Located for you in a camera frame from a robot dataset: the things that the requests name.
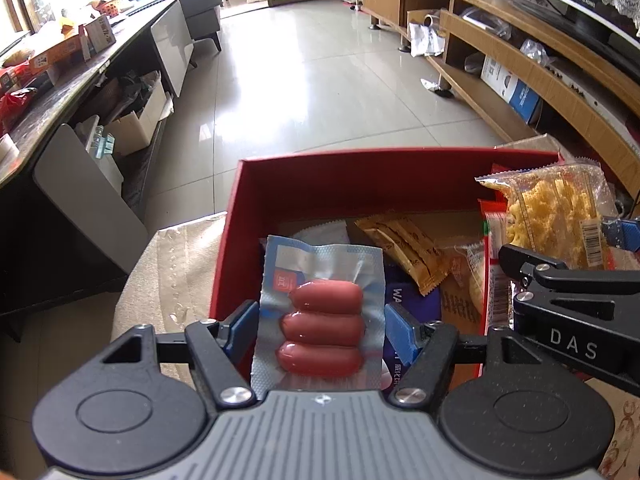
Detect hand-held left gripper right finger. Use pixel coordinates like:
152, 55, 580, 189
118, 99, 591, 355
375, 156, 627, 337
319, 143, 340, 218
383, 303, 563, 409

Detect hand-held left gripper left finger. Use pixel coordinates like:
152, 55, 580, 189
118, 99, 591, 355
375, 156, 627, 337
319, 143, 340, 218
100, 299, 261, 409

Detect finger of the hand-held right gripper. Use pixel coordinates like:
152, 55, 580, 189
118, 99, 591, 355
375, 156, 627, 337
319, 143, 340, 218
602, 200, 640, 254
498, 243, 640, 295

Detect red and white barcode packet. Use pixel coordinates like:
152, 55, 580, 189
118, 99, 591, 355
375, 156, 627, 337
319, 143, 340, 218
477, 198, 517, 334

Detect purple wafer packet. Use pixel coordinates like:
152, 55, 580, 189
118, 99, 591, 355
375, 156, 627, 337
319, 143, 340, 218
382, 267, 444, 394

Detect clear yellow noodle snack packet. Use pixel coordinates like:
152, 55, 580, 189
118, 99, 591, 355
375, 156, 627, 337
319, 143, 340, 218
473, 159, 622, 272

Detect vacuum-packed sausage packet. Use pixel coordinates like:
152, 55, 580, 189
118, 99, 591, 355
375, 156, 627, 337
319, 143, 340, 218
250, 233, 387, 394

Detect golden brown snack packet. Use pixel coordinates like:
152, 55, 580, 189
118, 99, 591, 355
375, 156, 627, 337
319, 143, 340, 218
353, 212, 452, 297

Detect small silver foil packet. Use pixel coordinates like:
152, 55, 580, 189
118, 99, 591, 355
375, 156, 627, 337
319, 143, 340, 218
292, 218, 352, 247

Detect red cardboard box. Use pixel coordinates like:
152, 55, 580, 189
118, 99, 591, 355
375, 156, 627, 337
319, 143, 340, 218
207, 145, 568, 396

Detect white set-top box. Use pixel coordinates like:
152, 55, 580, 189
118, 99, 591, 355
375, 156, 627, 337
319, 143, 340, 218
542, 59, 629, 122

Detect wooden television cabinet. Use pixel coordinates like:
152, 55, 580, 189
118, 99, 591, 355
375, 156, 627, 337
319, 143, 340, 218
359, 0, 640, 202

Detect blue and white box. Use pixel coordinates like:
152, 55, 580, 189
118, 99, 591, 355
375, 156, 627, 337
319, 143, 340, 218
480, 54, 544, 122

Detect black sideboard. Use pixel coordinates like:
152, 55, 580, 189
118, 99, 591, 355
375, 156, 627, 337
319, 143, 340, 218
0, 0, 201, 344

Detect open cardboard box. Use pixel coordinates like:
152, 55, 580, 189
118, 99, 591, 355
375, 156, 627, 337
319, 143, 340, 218
104, 84, 172, 157

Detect curved television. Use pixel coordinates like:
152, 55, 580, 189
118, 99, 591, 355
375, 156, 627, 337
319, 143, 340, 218
494, 0, 640, 42

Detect white plastic bag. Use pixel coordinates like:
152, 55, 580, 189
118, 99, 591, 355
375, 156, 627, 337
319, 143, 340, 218
407, 9, 449, 59

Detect red snack bags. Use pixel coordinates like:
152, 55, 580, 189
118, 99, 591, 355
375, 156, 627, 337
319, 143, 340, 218
0, 66, 39, 137

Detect grey ottoman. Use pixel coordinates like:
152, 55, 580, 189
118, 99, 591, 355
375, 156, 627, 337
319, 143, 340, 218
177, 0, 224, 54

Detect orange boxes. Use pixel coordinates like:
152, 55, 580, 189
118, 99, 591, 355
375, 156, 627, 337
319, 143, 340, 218
29, 14, 117, 72

